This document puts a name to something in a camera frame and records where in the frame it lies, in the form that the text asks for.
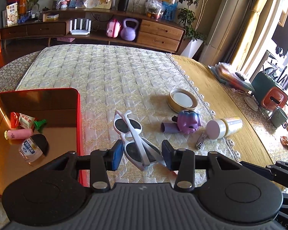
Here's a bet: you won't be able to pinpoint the white sunglasses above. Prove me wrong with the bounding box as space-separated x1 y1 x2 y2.
113 110 166 171

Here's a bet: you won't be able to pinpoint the purple toy figure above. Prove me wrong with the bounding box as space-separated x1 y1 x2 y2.
161 110 202 135

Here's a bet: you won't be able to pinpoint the white yellow cream jar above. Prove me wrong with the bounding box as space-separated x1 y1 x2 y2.
205 117 243 140

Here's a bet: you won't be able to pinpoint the pink lip balm tube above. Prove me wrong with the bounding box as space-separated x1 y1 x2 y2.
4 129 34 140

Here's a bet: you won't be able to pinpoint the metal nail clipper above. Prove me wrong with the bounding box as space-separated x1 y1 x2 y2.
195 132 207 150

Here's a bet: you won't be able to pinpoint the yellow woven table runner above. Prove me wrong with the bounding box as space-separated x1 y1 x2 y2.
168 54 275 167

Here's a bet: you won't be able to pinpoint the green mug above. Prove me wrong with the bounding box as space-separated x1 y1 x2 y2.
270 107 288 129

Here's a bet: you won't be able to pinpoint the round gold tin lid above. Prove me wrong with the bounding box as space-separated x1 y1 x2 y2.
167 88 198 113

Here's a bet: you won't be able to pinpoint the red metal tin box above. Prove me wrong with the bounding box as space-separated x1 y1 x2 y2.
0 88 85 198

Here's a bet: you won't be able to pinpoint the teal orange toaster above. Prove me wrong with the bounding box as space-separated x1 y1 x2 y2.
251 71 288 110

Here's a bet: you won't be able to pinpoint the green toy figure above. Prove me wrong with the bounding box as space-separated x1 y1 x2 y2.
34 119 47 133

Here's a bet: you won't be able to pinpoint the stack of books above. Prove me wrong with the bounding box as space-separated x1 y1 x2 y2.
208 62 254 92

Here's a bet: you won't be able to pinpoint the red snack packet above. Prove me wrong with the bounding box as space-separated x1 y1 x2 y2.
10 112 35 129

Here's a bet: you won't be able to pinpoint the purple kettlebell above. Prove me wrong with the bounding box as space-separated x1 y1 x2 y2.
121 18 139 41

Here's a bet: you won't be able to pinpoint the wooden TV cabinet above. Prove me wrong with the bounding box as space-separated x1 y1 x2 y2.
0 8 185 53

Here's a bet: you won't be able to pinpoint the pink toy bag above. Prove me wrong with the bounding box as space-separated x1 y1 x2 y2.
106 18 121 38

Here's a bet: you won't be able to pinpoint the white wifi router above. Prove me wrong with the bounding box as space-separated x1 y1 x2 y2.
70 18 91 35

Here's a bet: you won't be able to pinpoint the black cylindrical speaker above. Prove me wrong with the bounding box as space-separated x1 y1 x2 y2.
117 0 129 12

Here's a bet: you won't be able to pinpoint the cereal box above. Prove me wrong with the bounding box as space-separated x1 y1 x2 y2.
6 2 18 26

